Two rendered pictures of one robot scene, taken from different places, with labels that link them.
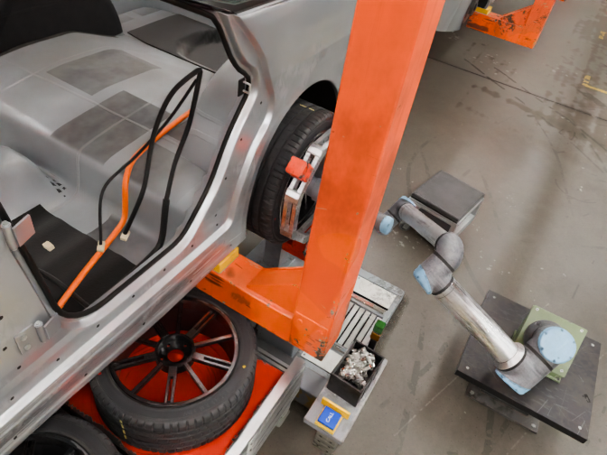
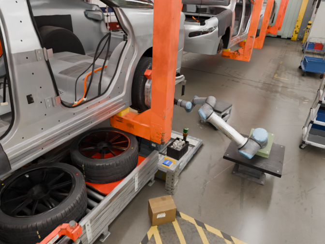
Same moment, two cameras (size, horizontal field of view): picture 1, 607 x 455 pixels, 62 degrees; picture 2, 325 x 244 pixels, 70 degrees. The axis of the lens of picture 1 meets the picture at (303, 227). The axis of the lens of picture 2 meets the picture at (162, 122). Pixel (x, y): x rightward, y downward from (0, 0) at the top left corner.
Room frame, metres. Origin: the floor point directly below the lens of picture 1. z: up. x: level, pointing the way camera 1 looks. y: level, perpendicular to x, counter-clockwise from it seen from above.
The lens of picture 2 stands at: (-0.75, -0.29, 1.83)
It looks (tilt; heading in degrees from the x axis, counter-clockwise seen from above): 29 degrees down; 4
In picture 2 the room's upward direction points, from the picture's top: 3 degrees clockwise
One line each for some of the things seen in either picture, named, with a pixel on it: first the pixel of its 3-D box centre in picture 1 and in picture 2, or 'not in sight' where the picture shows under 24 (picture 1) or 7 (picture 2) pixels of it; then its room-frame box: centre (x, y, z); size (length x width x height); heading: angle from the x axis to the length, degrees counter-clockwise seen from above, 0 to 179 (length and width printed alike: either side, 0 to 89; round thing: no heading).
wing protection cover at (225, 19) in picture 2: not in sight; (222, 22); (4.71, -1.04, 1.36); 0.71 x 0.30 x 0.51; 156
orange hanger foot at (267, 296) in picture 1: (249, 273); (133, 115); (1.38, 0.18, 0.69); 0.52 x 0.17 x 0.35; 66
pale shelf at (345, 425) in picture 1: (348, 389); (175, 156); (1.09, -0.30, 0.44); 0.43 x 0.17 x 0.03; 156
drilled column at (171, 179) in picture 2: (334, 421); (172, 175); (1.06, -0.29, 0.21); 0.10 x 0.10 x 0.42; 66
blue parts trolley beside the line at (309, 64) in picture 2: not in sight; (316, 57); (6.31, -4.05, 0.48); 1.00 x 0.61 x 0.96; 161
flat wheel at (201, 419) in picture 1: (176, 362); (105, 152); (1.10, 0.42, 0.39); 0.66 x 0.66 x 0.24
